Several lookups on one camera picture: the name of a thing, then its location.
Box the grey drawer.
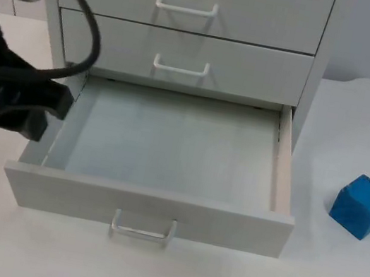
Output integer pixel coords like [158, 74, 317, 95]
[0, 58, 316, 271]

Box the blue cube block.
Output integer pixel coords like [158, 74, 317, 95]
[325, 168, 370, 244]

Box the black cable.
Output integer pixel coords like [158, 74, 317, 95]
[19, 0, 110, 91]

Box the small grey chest of drawers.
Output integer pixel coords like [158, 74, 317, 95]
[9, 0, 339, 161]

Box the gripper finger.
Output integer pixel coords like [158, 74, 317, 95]
[42, 79, 78, 122]
[0, 101, 52, 144]

